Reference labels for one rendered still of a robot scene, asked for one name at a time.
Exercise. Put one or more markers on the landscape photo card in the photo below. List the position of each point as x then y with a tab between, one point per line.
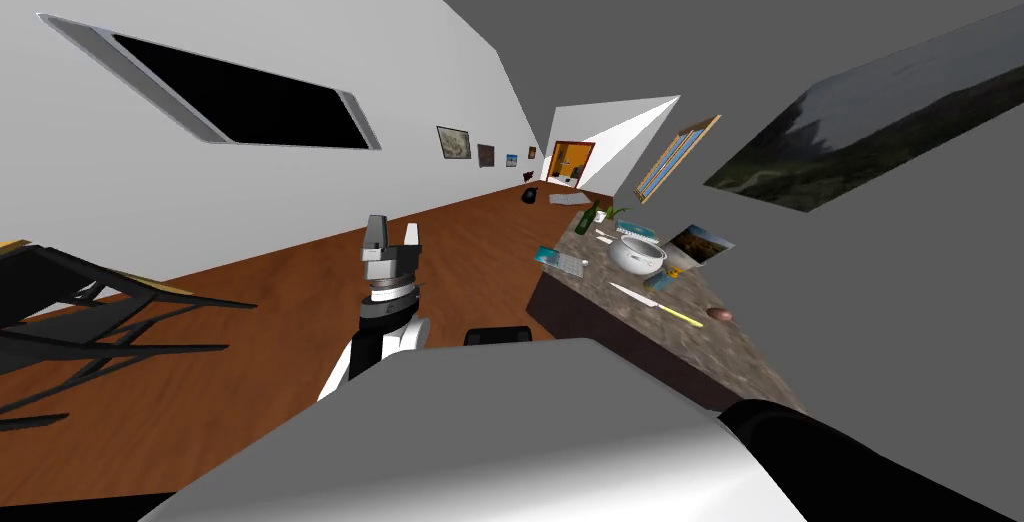
698	245

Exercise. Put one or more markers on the black round object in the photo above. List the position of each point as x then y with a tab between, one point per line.
529	196

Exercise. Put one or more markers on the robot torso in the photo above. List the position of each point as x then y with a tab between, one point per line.
512	434

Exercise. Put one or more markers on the orange doorway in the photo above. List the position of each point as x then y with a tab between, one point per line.
570	164

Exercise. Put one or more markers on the green plant in white pot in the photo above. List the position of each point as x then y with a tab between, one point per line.
608	213

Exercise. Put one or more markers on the green bottle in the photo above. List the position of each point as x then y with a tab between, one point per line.
587	219

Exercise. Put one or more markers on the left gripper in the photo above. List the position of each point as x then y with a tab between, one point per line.
390	268

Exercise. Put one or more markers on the small teal box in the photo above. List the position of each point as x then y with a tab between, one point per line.
660	280

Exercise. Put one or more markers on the grey framed picture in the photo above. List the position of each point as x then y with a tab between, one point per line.
454	143

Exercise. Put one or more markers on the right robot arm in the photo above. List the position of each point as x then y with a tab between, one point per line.
848	466

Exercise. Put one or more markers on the grey floor mat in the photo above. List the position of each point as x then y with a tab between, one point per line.
569	199

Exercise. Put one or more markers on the dark brown picture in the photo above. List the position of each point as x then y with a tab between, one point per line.
486	156

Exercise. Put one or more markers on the dark window with grey frame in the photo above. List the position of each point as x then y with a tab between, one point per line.
232	98

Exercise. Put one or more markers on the window with wooden frame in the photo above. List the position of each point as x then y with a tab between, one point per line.
676	158

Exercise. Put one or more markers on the large landscape picture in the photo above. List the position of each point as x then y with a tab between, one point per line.
880	122

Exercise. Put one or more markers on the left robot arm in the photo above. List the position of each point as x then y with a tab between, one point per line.
384	330

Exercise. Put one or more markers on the brown egg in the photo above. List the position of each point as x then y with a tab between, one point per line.
719	315

